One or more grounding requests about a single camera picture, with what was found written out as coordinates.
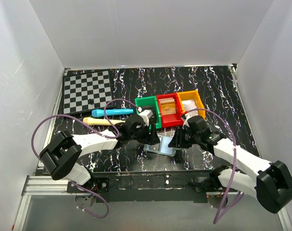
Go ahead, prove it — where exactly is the blue plastic crayon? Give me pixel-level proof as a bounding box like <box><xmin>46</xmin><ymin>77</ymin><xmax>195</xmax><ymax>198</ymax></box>
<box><xmin>92</xmin><ymin>109</ymin><xmax>134</xmax><ymax>118</ymax></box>

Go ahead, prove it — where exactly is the cream plastic crayon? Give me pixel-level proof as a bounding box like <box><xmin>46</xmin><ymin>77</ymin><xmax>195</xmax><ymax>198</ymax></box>
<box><xmin>83</xmin><ymin>117</ymin><xmax>124</xmax><ymax>126</ymax></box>

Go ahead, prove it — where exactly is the orange card in red bin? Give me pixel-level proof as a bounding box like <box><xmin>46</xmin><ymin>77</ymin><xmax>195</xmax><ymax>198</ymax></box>
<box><xmin>159</xmin><ymin>97</ymin><xmax>176</xmax><ymax>116</ymax></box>

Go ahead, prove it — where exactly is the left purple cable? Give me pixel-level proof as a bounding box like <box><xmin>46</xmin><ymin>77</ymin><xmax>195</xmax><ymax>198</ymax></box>
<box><xmin>31</xmin><ymin>98</ymin><xmax>143</xmax><ymax>219</ymax></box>

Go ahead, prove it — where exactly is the white card in yellow bin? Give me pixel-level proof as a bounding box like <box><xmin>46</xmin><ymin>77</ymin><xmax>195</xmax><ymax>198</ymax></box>
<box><xmin>182</xmin><ymin>99</ymin><xmax>197</xmax><ymax>111</ymax></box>

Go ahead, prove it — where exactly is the black card in green bin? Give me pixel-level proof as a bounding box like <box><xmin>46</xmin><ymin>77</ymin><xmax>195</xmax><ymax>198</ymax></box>
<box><xmin>141</xmin><ymin>105</ymin><xmax>157</xmax><ymax>125</ymax></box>

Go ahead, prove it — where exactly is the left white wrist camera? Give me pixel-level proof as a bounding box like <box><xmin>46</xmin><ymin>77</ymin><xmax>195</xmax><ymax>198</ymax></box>
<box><xmin>137</xmin><ymin>107</ymin><xmax>153</xmax><ymax>126</ymax></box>

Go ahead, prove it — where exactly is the checkered chessboard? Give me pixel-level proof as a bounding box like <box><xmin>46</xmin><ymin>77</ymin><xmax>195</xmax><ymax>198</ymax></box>
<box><xmin>62</xmin><ymin>70</ymin><xmax>113</xmax><ymax>115</ymax></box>

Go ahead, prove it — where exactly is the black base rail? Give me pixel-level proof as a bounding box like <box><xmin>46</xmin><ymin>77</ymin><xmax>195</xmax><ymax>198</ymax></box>
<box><xmin>66</xmin><ymin>168</ymin><xmax>239</xmax><ymax>205</ymax></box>

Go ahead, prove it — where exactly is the red plastic bin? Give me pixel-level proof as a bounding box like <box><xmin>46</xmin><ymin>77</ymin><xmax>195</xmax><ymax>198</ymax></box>
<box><xmin>156</xmin><ymin>93</ymin><xmax>184</xmax><ymax>128</ymax></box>

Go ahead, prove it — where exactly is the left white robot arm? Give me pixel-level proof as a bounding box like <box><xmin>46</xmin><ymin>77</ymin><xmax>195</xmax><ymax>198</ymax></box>
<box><xmin>38</xmin><ymin>114</ymin><xmax>160</xmax><ymax>186</ymax></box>

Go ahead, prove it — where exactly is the green card holder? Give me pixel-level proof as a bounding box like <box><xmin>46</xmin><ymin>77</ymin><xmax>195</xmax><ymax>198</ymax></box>
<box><xmin>144</xmin><ymin>135</ymin><xmax>176</xmax><ymax>157</ymax></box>

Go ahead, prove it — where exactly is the green plastic bin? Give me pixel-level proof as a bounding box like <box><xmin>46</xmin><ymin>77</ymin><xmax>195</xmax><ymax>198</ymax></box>
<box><xmin>134</xmin><ymin>96</ymin><xmax>162</xmax><ymax>129</ymax></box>

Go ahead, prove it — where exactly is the yellow plastic bin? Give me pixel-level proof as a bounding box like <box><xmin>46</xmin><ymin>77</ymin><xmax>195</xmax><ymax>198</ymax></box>
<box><xmin>177</xmin><ymin>90</ymin><xmax>205</xmax><ymax>112</ymax></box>

